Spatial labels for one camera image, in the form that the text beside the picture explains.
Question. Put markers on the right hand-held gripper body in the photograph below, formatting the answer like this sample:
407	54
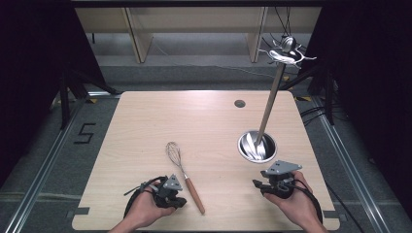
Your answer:
282	168

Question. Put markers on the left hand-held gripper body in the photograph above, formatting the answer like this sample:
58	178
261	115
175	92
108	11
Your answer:
172	183

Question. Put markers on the person's left hand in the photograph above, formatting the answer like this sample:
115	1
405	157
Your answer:
142	207

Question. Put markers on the person's right hand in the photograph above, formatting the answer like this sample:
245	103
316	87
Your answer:
301	204

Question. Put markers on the yellow black floor tape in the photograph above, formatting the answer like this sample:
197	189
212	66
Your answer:
302	98
91	100

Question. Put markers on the grey table grommet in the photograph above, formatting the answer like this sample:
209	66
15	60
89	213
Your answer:
239	104

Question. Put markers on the black metal stand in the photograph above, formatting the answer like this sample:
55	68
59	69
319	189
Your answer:
64	100
329	97

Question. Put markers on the dark curtain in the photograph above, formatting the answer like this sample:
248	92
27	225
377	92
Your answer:
29	81
372	81

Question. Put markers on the aluminium floor rail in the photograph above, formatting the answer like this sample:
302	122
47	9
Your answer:
39	178
356	168

